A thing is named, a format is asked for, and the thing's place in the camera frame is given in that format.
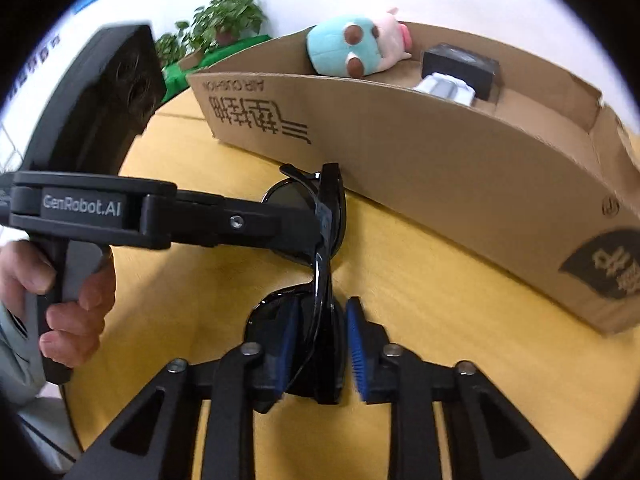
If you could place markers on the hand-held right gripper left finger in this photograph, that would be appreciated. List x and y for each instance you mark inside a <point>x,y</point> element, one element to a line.
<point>289,350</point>

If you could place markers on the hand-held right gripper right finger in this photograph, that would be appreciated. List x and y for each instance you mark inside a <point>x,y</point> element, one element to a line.
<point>356,350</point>

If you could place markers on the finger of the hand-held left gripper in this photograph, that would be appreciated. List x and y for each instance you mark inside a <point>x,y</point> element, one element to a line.
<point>235,225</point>

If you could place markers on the black sunglasses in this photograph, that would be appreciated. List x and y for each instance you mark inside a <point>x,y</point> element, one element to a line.
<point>327,240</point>

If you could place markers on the brown cardboard box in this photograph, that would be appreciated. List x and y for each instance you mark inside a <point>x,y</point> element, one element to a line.
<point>425,170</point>

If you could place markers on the pink and teal plush pig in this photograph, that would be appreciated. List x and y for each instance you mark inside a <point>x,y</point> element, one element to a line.
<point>330,45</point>

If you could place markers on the white plastic item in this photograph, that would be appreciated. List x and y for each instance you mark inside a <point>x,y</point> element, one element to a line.
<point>447,89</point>

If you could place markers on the black product box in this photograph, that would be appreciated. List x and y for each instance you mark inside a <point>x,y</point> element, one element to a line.
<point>460,60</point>

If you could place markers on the person's left forearm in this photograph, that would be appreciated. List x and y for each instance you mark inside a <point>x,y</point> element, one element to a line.
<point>17,360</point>

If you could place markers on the yellow wooden desktop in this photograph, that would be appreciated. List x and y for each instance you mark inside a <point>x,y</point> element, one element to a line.
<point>200,300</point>

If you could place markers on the person's left hand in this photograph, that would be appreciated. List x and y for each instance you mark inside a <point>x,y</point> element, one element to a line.
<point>85,320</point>

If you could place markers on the green cloth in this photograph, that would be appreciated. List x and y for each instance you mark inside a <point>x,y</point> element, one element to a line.
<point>175,80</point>

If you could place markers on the small green plant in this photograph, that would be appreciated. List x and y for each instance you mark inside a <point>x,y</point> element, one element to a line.
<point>172,50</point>

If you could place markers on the potted green plant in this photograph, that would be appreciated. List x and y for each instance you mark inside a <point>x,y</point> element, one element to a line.
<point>227,15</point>

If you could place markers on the wall photo display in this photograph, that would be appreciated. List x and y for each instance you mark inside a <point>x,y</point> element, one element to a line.
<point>30,67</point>

